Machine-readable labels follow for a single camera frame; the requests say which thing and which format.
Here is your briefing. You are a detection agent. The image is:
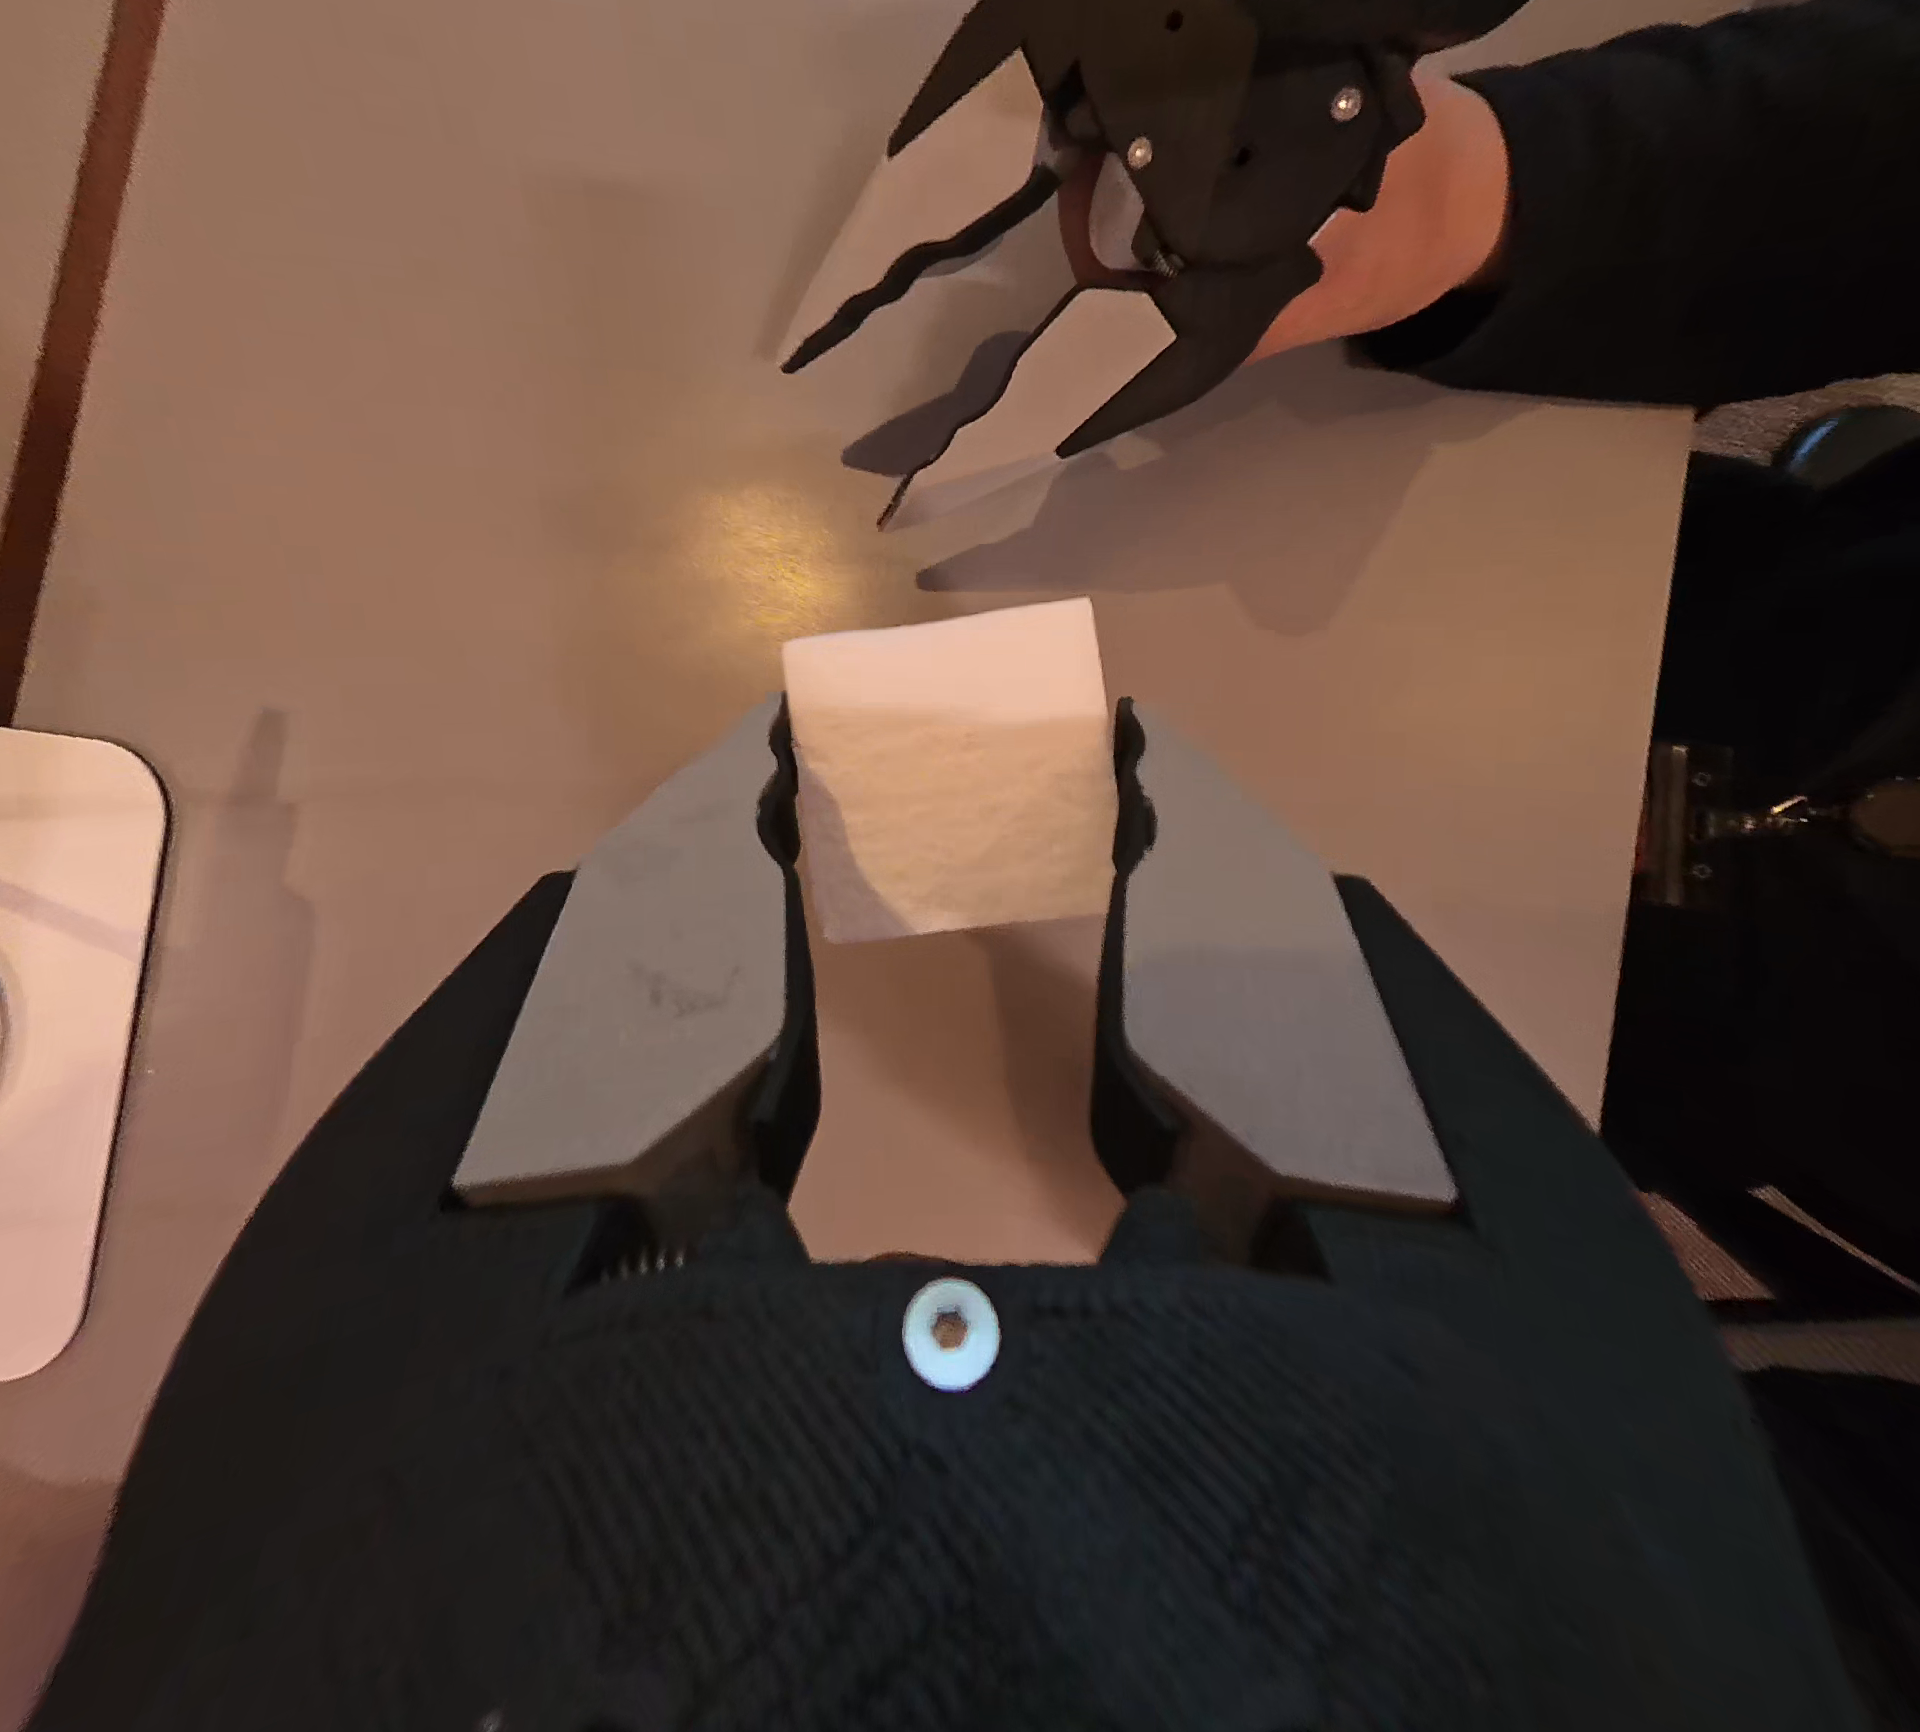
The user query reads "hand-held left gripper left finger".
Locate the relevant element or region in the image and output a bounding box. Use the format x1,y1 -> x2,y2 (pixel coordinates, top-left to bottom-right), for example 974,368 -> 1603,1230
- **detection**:
454,692 -> 825,1230

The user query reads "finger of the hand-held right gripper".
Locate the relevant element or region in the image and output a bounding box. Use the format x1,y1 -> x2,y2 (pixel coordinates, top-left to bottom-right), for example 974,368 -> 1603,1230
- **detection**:
778,49 -> 1064,380
874,265 -> 1188,533

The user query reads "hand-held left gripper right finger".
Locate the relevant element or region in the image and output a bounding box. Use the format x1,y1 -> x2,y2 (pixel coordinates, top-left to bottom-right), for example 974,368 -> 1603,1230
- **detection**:
1087,697 -> 1458,1261

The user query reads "white hard foam cube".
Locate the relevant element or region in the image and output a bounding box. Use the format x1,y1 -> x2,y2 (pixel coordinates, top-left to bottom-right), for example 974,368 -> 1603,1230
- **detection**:
781,598 -> 1118,946

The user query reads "person's right hand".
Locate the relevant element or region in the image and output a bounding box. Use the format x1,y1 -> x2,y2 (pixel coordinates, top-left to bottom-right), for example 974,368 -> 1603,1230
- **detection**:
1251,74 -> 1516,362

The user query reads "black chair armrest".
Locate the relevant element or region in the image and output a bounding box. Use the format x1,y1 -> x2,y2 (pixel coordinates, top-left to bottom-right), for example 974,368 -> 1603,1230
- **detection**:
1774,403 -> 1920,493

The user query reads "metal lanyard clip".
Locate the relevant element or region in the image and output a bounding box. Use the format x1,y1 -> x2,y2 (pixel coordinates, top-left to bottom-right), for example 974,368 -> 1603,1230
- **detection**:
1640,742 -> 1920,909

